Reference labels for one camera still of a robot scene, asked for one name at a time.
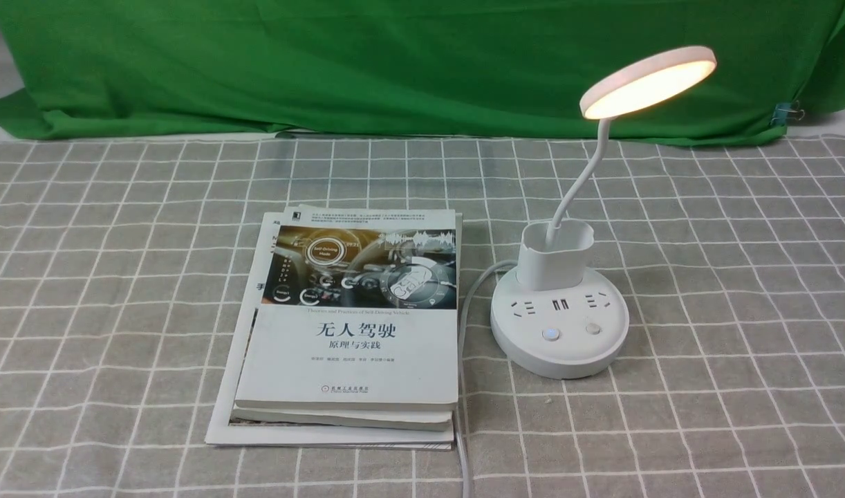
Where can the middle white book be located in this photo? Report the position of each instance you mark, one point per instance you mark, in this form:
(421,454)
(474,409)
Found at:
(339,417)

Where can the grey checked tablecloth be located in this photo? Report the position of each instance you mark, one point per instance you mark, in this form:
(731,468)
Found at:
(122,267)

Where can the green backdrop cloth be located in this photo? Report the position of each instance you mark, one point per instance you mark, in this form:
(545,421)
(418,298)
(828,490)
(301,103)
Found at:
(113,69)

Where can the bottom white book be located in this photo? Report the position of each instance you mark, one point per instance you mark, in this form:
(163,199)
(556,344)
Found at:
(224,431)

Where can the top book self-driving cover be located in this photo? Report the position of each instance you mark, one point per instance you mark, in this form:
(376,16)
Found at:
(357,346)

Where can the white book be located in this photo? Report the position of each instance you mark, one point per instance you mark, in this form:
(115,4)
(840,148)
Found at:
(339,417)
(224,431)

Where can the white desk lamp with sockets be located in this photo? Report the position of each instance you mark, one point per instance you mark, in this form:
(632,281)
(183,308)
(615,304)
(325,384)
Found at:
(553,314)

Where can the blue binder clip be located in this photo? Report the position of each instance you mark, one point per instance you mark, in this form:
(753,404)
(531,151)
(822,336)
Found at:
(787,113)

